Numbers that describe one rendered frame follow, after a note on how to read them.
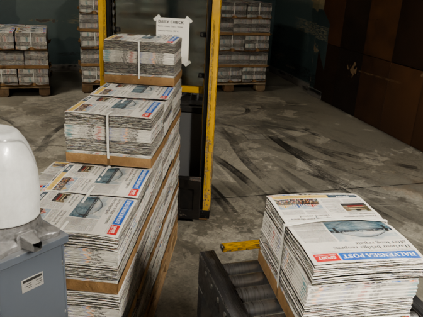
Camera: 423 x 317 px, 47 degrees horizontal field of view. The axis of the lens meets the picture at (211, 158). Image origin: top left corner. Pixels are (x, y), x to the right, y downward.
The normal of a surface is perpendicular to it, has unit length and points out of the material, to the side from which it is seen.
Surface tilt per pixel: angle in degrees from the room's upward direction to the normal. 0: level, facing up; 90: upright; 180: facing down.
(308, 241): 3
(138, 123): 90
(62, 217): 1
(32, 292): 90
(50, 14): 90
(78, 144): 90
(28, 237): 7
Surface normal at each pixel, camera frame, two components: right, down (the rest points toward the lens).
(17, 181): 0.71, 0.23
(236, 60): 0.32, 0.34
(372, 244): 0.07, -0.93
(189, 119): -0.08, 0.35
